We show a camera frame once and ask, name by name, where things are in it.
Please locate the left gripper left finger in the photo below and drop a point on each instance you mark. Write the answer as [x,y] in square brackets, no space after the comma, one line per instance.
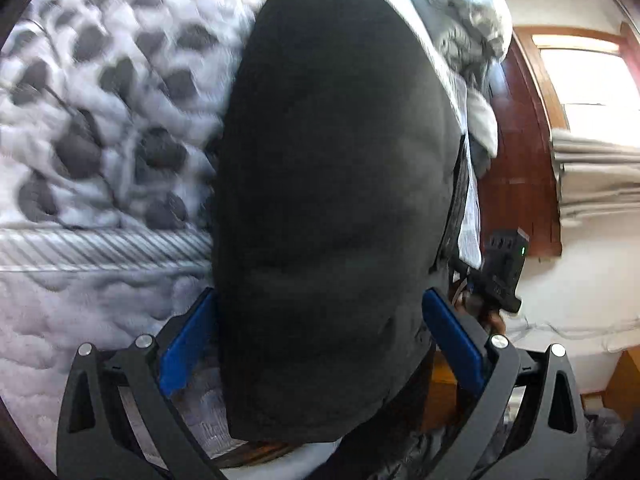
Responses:
[95,439]

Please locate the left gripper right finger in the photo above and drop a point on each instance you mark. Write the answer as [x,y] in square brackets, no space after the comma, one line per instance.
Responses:
[548,438]

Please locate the black quilted pants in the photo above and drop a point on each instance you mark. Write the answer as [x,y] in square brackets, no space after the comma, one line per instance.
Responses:
[335,178]

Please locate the person right hand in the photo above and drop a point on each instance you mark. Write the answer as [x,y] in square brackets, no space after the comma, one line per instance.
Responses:
[491,320]

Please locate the dark wooden headboard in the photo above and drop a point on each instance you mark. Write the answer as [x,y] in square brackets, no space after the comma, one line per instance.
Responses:
[519,190]

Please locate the beige curtain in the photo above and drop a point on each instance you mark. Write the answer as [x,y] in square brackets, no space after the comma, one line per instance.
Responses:
[595,178]

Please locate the grey folded comforter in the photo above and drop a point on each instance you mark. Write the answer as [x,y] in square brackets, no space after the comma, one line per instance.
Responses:
[472,36]

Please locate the white patterned quilted mattress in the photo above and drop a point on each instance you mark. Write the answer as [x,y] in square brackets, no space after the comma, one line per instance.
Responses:
[110,119]

